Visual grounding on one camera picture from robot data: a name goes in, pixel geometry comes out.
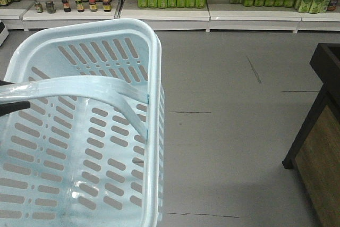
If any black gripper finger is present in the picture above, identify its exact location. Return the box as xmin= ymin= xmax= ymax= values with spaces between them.
xmin=0 ymin=101 xmax=31 ymax=116
xmin=0 ymin=80 xmax=11 ymax=86

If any light blue plastic basket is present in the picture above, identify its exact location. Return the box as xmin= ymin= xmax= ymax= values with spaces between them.
xmin=1 ymin=19 xmax=165 ymax=226

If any white box appliance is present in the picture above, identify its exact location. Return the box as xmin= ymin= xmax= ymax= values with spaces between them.
xmin=0 ymin=21 xmax=9 ymax=46

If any white store shelving unit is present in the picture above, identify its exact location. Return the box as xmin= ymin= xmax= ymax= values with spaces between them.
xmin=1 ymin=0 xmax=339 ymax=32

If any black wooden display stand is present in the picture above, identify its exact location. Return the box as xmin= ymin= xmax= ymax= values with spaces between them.
xmin=283 ymin=43 xmax=339 ymax=226

